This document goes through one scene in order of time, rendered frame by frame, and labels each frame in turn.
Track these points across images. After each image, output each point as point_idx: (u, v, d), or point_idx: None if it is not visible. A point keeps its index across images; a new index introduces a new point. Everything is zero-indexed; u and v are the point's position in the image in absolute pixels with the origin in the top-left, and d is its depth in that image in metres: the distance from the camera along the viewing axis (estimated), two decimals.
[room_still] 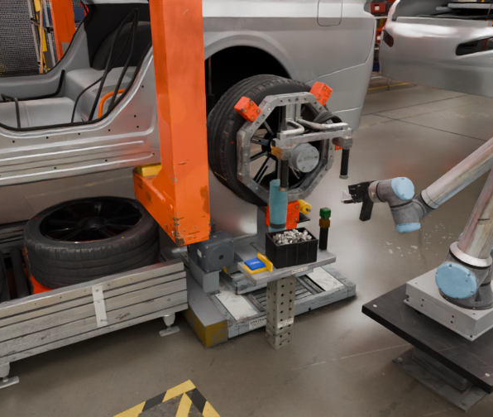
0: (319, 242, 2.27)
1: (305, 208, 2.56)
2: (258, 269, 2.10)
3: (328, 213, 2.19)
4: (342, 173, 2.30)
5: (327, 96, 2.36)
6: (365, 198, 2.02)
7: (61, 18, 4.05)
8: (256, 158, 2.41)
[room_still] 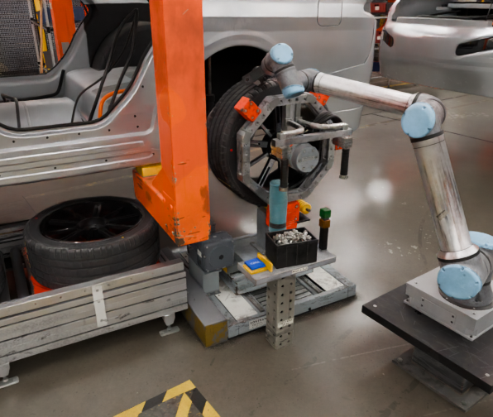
0: (319, 242, 2.27)
1: (305, 208, 2.56)
2: (258, 269, 2.10)
3: (328, 213, 2.19)
4: (342, 173, 2.30)
5: (327, 96, 2.36)
6: (261, 64, 2.16)
7: (61, 18, 4.05)
8: (256, 161, 2.42)
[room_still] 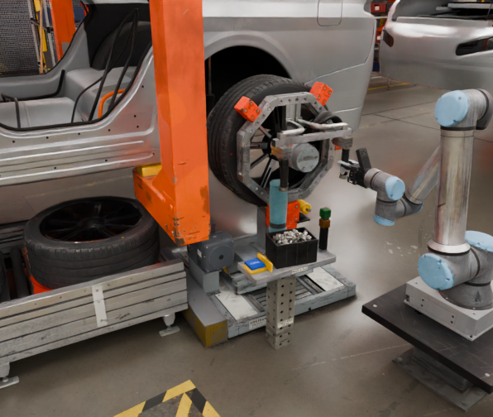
0: (319, 242, 2.27)
1: (305, 208, 2.56)
2: (258, 269, 2.10)
3: (328, 213, 2.19)
4: None
5: (327, 96, 2.36)
6: (370, 170, 2.18)
7: (61, 18, 4.05)
8: (257, 163, 2.43)
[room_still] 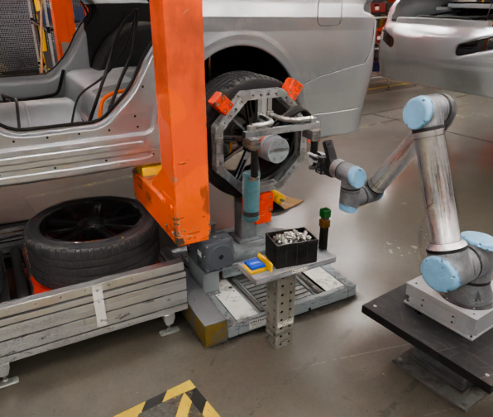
0: (319, 242, 2.27)
1: (279, 198, 2.68)
2: (258, 269, 2.10)
3: (328, 213, 2.19)
4: (311, 164, 2.42)
5: (297, 91, 2.48)
6: None
7: (61, 18, 4.05)
8: (232, 155, 2.55)
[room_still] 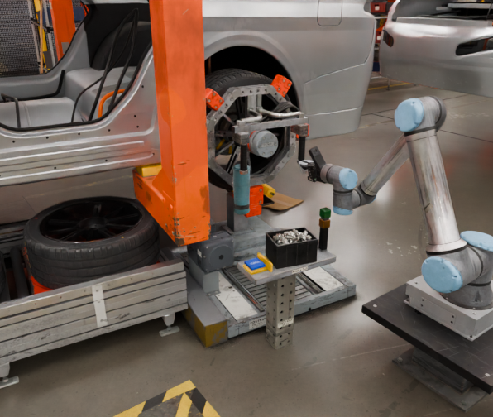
0: (319, 242, 2.27)
1: (270, 192, 2.77)
2: (258, 269, 2.10)
3: (328, 213, 2.19)
4: (299, 158, 2.51)
5: (286, 88, 2.56)
6: (325, 165, 2.34)
7: (61, 18, 4.05)
8: (223, 150, 2.64)
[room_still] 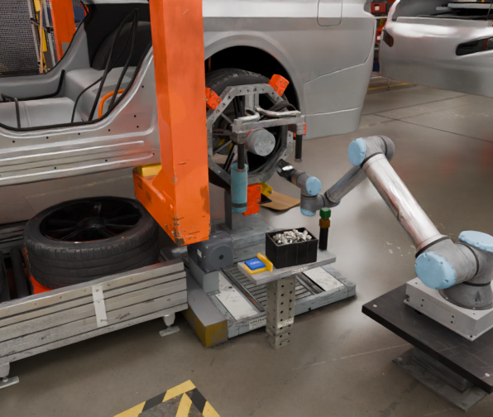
0: (319, 242, 2.27)
1: (267, 190, 2.79)
2: (258, 269, 2.10)
3: (328, 213, 2.19)
4: (296, 156, 2.53)
5: (284, 87, 2.59)
6: (295, 170, 2.71)
7: (61, 18, 4.05)
8: (221, 148, 2.66)
